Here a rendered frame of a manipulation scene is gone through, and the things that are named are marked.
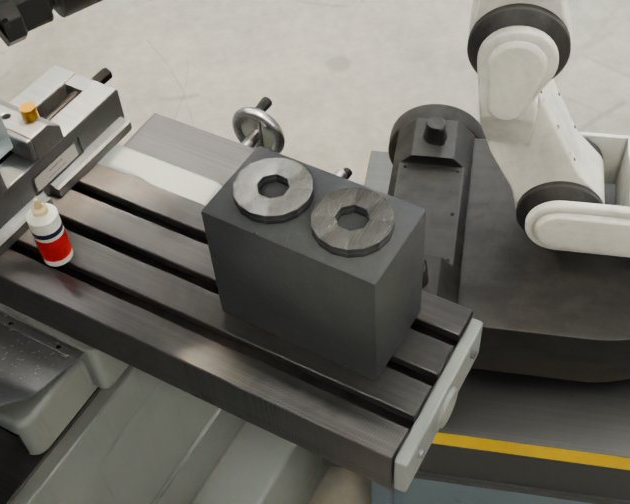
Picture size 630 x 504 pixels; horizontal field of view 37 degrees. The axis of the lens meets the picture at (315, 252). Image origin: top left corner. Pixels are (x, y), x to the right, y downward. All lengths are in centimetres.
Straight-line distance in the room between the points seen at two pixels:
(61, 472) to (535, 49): 88
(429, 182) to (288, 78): 123
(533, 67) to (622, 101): 157
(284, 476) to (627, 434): 65
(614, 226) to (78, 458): 90
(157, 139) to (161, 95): 123
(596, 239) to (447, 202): 29
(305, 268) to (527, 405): 80
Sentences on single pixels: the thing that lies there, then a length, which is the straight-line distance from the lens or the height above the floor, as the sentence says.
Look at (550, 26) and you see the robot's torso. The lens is 134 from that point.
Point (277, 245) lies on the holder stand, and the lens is 99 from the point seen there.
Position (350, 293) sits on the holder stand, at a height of 107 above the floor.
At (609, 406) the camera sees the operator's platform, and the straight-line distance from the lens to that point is 174.
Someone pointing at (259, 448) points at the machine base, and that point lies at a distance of 189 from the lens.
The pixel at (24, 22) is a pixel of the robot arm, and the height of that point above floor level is 123.
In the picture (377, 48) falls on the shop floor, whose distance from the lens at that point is 302.
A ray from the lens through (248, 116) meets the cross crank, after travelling 180.
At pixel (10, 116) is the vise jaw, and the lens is 135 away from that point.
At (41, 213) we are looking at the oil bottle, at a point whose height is 101.
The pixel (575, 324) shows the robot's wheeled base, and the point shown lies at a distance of 161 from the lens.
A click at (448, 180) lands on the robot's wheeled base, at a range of 177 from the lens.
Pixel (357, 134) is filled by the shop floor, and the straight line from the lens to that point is 272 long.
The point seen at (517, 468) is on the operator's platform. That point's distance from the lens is 177.
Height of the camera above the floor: 186
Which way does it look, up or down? 50 degrees down
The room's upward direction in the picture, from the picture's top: 5 degrees counter-clockwise
